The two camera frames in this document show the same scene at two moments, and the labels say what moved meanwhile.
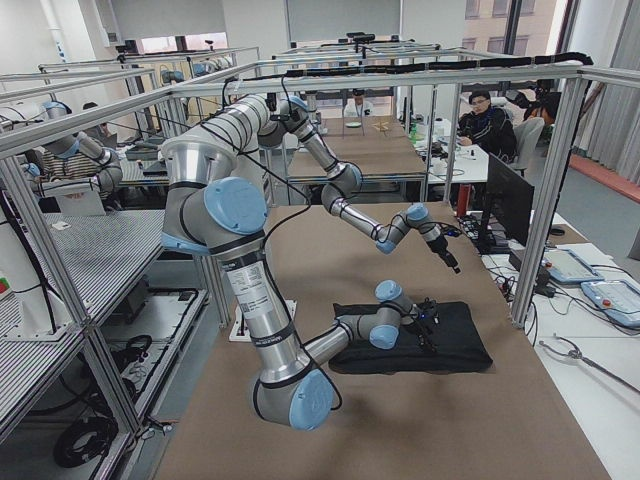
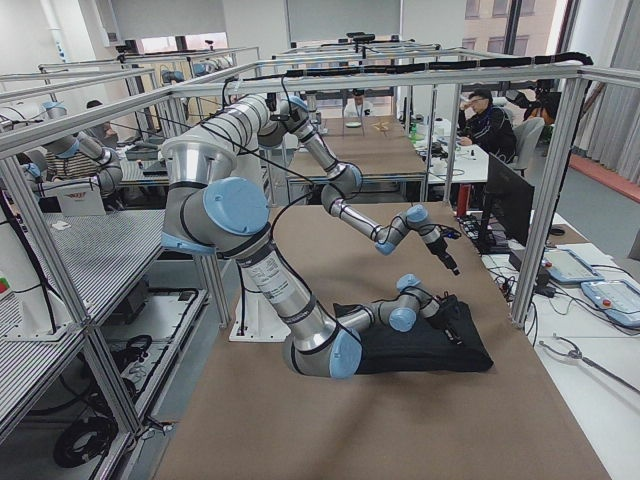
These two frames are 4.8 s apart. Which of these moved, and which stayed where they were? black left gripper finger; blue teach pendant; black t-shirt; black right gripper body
Moved: black right gripper body
Stayed: blue teach pendant; black left gripper finger; black t-shirt
